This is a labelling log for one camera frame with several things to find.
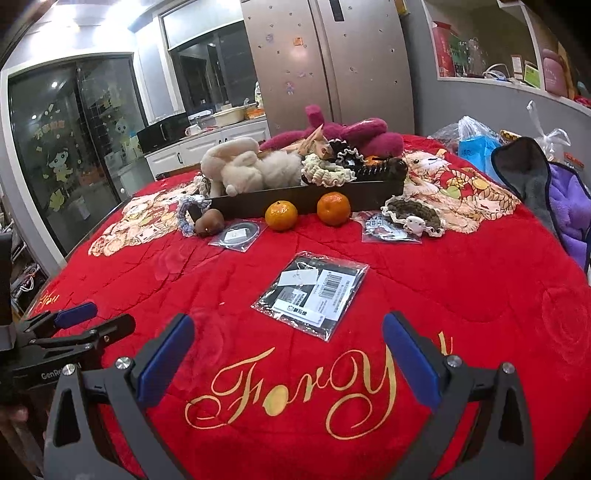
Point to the olive cream crochet scrunchie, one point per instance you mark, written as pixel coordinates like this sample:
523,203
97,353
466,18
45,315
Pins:
415,210

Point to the red printed blanket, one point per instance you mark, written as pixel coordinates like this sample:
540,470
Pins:
461,323

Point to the white kitchen cabinet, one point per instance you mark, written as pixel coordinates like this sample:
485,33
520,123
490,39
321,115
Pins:
184,154

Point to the blue white braided scrunchie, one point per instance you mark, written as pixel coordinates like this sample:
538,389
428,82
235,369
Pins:
188,214

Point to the white mug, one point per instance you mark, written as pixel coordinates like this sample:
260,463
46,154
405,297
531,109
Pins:
193,130

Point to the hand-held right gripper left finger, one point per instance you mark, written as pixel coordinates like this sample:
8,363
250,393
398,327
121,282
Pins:
166,364

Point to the stainless steel refrigerator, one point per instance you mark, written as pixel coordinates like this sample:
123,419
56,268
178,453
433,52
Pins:
332,64

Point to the glass door with stickers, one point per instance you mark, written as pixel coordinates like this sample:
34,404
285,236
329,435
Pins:
69,152

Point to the red box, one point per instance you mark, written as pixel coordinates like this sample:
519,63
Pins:
445,50

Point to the black microwave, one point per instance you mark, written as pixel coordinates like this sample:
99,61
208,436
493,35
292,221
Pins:
161,131

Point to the green box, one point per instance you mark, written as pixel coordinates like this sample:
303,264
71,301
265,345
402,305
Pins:
464,55

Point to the pink padded item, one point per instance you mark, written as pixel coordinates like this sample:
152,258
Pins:
554,74

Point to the orange mandarin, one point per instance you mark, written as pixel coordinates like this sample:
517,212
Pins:
333,208
281,215

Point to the blue plastic bag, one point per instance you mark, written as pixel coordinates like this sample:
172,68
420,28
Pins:
480,152

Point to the beige plush rabbit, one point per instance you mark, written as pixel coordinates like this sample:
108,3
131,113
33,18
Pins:
258,170

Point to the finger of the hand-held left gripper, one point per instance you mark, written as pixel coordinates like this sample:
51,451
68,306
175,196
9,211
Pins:
115,325
76,312

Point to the small brown box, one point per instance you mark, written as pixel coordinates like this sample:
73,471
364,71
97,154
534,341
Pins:
516,68

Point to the orange food package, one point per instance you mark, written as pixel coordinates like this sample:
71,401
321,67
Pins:
254,113

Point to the cream braided scrunchie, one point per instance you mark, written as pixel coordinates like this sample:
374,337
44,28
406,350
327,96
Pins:
200,182

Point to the green white card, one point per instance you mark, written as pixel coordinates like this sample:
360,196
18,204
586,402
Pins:
532,75

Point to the magenta plush toy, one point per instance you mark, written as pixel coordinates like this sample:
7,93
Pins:
374,136

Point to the grey cloth with navy trim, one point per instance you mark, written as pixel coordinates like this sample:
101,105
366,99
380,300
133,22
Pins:
521,180

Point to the yellow black snack package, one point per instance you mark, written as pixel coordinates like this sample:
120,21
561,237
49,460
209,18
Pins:
511,136

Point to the dark plastic bag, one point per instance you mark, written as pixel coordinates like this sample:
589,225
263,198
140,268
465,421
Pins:
443,134

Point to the beige basin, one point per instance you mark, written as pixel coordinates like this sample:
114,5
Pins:
229,117

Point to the clear plastic bag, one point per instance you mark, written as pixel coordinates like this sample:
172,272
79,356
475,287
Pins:
547,134

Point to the small brown round object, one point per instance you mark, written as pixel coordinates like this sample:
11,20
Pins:
209,223

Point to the black flat plastic packet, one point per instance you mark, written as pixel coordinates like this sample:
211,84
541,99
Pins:
314,295

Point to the black tray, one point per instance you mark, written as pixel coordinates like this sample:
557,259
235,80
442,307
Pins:
295,196

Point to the small white charm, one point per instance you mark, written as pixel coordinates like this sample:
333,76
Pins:
412,226

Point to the purple fleece cloth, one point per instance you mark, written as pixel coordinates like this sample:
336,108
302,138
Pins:
572,212

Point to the black white lace scrunchie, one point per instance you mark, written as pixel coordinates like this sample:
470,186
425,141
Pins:
345,154

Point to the person's left hand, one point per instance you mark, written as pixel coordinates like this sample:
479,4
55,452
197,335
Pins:
19,412

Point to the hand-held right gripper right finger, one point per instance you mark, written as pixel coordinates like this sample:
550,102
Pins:
411,364

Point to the kitchen window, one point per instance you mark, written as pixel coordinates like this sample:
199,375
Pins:
212,64

